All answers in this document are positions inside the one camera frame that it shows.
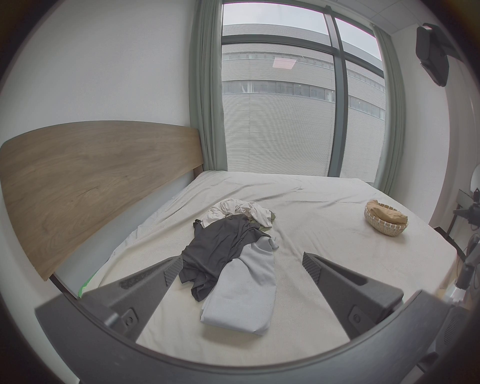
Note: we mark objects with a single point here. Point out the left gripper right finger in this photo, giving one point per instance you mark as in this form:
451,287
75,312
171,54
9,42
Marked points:
354,298

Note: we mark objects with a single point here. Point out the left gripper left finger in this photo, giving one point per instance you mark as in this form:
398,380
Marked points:
129,300

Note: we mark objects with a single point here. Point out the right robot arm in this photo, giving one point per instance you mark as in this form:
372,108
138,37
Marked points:
474,255

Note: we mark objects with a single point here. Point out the bed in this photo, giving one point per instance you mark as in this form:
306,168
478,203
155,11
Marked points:
318,232

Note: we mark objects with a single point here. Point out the round woven basket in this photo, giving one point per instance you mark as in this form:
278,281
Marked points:
386,228

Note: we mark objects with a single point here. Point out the black garment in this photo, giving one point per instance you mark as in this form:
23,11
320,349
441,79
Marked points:
213,247

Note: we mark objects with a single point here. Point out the pale blue garment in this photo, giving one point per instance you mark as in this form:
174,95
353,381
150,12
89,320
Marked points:
243,292

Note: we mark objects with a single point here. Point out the green garment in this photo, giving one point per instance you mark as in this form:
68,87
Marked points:
269,224

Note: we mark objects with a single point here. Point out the white garment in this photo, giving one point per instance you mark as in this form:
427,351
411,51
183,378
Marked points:
232,206

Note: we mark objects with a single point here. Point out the dark grey small table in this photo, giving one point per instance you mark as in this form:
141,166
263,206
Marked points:
467,197

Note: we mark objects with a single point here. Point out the grey-green curtain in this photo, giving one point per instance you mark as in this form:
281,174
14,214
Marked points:
208,93
393,131

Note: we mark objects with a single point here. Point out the window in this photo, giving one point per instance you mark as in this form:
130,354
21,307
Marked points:
281,131

